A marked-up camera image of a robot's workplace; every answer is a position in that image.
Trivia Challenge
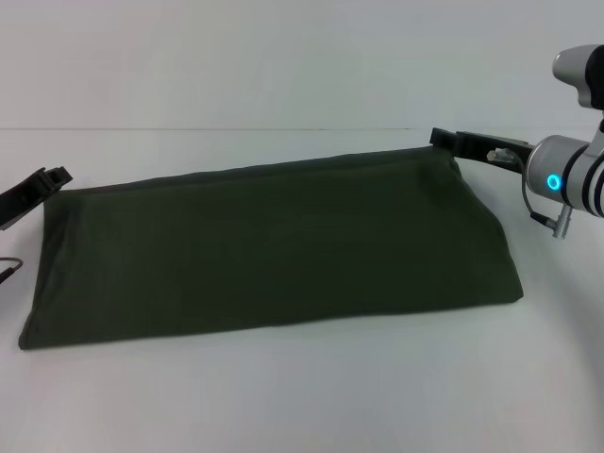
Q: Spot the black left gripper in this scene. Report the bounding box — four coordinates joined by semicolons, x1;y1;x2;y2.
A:
0;164;76;232

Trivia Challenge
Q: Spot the right arm thin grey cable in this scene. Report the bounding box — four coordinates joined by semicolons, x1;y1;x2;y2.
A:
487;147;537;218

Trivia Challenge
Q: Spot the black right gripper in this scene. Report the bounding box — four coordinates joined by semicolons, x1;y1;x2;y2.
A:
429;126;537;172

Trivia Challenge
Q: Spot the dark green shirt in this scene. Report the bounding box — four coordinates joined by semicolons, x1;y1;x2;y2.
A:
17;143;525;353

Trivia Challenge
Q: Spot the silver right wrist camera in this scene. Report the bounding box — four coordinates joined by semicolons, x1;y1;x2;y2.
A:
551;43;604;113

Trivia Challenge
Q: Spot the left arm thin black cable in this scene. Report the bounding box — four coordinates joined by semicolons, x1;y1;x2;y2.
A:
0;256;25;285

